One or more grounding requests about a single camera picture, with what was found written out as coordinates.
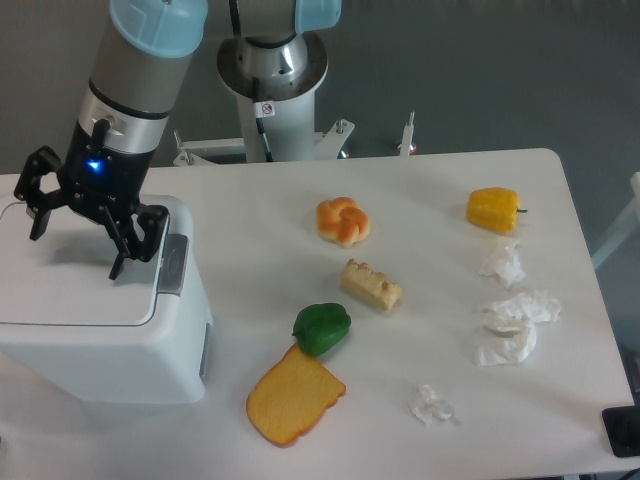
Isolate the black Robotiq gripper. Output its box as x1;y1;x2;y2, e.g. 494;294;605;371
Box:
14;119;169;280

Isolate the white trash can lid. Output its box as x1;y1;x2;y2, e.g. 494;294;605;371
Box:
1;195;159;326

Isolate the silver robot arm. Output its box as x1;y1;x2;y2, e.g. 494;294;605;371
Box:
14;1;342;275

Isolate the white trash can body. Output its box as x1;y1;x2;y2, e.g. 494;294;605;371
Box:
1;195;212;404

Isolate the knotted bread roll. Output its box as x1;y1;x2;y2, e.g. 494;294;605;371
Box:
316;197;371;248

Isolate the green toy bell pepper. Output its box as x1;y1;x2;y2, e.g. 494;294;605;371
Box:
292;303;351;357

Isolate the orange toast slice toy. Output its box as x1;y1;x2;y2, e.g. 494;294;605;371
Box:
245;344;346;447

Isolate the beige cake slice toy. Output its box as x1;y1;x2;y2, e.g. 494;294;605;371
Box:
341;259;403;311

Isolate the crumpled white tissue small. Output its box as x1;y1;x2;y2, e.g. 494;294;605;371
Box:
408;384;458;426

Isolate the yellow toy bell pepper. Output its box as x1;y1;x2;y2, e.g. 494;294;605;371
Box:
466;187;526;234

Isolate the crumpled white tissue upper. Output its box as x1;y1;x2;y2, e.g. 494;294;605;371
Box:
479;238;526;289

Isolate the crumpled white tissue large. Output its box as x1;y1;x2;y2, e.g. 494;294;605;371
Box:
474;290;562;367

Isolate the black device at edge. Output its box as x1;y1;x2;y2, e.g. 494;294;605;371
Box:
602;406;640;458

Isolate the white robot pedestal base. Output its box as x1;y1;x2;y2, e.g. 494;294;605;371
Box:
172;31;421;167

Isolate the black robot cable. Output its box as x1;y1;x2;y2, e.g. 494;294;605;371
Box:
251;76;274;163

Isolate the white table frame leg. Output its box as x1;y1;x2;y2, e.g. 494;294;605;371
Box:
591;172;639;270

